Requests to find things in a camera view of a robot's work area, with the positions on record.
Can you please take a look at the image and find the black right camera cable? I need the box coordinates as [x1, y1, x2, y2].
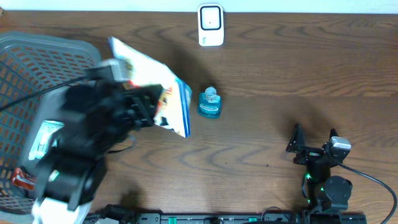
[334, 158, 398, 224]

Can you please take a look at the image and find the red snack bar wrapper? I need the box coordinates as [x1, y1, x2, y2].
[11, 167, 37, 190]

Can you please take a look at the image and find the blue mouthwash bottle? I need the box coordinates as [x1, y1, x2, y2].
[197, 86, 221, 118]

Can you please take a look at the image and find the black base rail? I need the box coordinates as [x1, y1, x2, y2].
[83, 205, 367, 224]

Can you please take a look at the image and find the grey plastic shopping basket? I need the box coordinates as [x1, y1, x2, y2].
[1, 32, 101, 223]

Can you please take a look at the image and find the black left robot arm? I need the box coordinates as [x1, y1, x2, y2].
[32, 84, 163, 223]

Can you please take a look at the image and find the teal wet wipes pack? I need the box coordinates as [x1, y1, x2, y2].
[29, 120, 64, 161]

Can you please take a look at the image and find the yellow white snack bag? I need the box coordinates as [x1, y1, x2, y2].
[109, 37, 192, 138]

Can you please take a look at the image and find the black left camera cable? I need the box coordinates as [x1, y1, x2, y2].
[0, 76, 90, 113]

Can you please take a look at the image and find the black camera cable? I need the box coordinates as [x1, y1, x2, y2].
[0, 76, 90, 113]
[334, 158, 398, 224]

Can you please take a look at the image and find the white barcode scanner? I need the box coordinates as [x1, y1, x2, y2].
[197, 3, 224, 47]

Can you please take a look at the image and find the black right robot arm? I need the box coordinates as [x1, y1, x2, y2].
[286, 123, 353, 223]

